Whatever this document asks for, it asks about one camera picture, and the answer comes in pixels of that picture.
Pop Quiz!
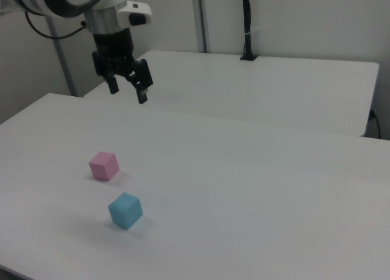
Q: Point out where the white side table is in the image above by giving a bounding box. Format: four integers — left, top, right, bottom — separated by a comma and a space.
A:
82, 49, 380, 138

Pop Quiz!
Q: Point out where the pink cube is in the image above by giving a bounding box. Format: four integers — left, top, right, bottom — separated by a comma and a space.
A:
88, 151, 120, 182

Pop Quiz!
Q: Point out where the blue cube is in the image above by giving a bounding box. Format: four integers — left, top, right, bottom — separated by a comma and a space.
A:
107, 191, 144, 231

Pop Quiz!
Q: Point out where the black camera pole with base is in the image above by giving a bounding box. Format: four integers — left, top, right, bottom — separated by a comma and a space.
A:
239, 0, 260, 61

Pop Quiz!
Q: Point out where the black power cable by wall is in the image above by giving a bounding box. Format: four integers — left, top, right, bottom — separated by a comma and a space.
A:
369, 108, 382, 139

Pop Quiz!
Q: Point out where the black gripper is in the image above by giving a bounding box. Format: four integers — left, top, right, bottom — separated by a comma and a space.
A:
90, 27, 154, 105

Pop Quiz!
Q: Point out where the slim grey wall partition post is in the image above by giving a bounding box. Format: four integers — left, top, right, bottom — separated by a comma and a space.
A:
45, 16, 77, 97

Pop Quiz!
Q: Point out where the wide grey wall partition post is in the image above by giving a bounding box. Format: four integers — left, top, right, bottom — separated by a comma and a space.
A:
191, 0, 211, 54

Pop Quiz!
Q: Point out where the black cable on robot arm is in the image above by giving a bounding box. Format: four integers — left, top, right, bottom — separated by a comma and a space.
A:
24, 11, 88, 40

